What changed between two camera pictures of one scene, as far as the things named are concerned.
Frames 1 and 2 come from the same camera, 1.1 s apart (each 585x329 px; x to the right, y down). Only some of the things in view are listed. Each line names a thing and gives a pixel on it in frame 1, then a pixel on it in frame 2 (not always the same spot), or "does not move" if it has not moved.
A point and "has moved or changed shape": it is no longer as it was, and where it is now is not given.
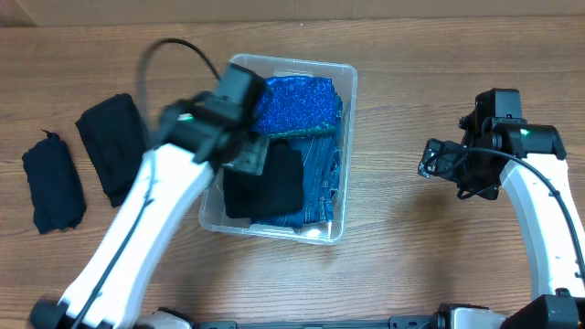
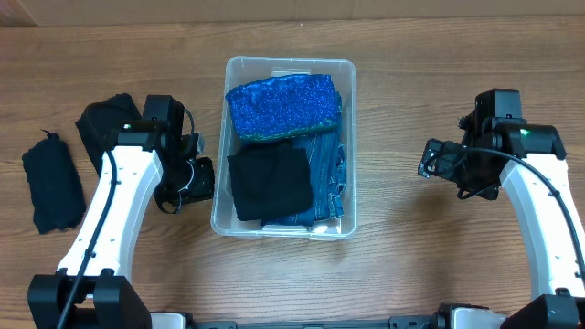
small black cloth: [56, 185] does not move
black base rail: [396, 323] does not move
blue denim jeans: [320, 165] has moved or changed shape
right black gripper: [449, 170] does not move
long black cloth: [116, 134] does not move
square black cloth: [277, 192] has moved or changed shape
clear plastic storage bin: [303, 195] has moved or changed shape
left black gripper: [249, 155] → [196, 181]
